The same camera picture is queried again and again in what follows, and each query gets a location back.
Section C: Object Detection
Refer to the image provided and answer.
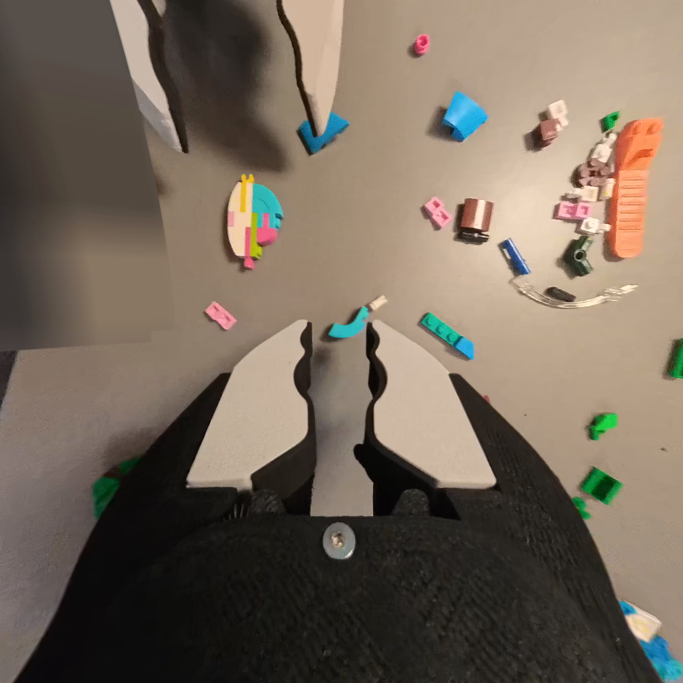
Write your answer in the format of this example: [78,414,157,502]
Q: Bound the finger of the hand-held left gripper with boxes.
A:
[109,0,190,154]
[276,0,345,135]

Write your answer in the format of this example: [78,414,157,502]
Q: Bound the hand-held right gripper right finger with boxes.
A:
[364,319,498,502]

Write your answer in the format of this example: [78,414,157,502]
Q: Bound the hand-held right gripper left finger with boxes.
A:
[187,319,317,499]

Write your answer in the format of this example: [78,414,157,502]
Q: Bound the blue angled lego piece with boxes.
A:
[297,111,351,156]

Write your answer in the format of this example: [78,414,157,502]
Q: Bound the teal curved lego piece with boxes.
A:
[327,306,370,340]

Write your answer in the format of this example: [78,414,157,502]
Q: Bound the colourful oval lego assembly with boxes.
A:
[226,173,285,271]

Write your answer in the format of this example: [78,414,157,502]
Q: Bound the teal and blue lego plate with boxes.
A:
[420,312,475,361]

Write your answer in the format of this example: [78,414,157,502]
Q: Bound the pink lego plate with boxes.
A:
[424,197,454,229]
[205,301,238,331]

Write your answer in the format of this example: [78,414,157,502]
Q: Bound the blue curved lego slope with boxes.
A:
[441,91,488,143]

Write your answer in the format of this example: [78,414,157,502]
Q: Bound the green lego base build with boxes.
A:
[91,457,143,519]

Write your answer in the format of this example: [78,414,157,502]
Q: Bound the blue lego pin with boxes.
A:
[500,238,532,276]

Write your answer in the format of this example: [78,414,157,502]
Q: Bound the green ridged lego plate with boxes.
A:
[580,466,624,506]

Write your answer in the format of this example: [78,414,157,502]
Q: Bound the transparent curved lego piece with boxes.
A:
[508,274,639,311]

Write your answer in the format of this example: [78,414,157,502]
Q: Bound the brown lego panel piece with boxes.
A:
[457,198,495,244]

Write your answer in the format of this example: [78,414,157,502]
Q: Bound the dark green lego connector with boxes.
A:
[562,236,595,278]

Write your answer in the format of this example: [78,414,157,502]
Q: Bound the brown and white lego bricks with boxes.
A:
[530,99,570,150]

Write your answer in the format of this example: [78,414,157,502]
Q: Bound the small white brown lego cluster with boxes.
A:
[554,132,618,237]

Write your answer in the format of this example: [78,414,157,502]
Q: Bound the scattered colourful lego pile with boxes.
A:
[618,600,683,683]

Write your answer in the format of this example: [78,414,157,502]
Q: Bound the orange brick separator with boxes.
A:
[602,118,665,260]

